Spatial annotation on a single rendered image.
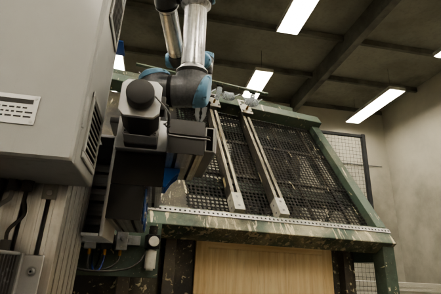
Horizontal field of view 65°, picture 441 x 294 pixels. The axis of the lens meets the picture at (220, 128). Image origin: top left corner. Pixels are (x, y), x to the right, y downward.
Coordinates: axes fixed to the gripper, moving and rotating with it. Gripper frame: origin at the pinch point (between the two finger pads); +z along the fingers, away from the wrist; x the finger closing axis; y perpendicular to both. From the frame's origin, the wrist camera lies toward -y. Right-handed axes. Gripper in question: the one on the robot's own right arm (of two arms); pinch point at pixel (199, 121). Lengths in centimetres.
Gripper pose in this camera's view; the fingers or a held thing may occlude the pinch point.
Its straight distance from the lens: 177.7
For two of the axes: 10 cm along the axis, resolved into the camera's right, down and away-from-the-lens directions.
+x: -9.8, -1.1, -1.5
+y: -1.4, -1.0, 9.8
